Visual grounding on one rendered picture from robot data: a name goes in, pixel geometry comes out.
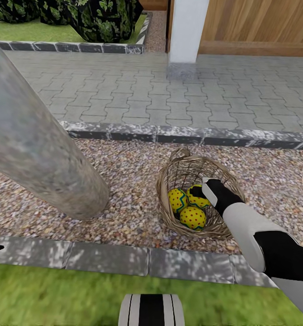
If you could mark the robot trunk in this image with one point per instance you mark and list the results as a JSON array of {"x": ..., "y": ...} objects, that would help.
[{"x": 151, "y": 310}]

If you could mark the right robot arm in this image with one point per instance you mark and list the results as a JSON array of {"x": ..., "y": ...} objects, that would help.
[{"x": 266, "y": 246}]

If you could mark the easter egg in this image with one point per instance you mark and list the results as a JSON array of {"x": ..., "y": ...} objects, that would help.
[
  {"x": 197, "y": 202},
  {"x": 178, "y": 200},
  {"x": 193, "y": 218}
]

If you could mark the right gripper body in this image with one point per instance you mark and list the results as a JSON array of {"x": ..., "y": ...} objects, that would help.
[{"x": 197, "y": 191}]

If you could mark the wicker basket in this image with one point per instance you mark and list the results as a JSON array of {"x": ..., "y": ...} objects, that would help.
[{"x": 213, "y": 229}]

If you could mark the tree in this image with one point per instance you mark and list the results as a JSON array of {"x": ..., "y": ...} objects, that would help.
[{"x": 38, "y": 154}]

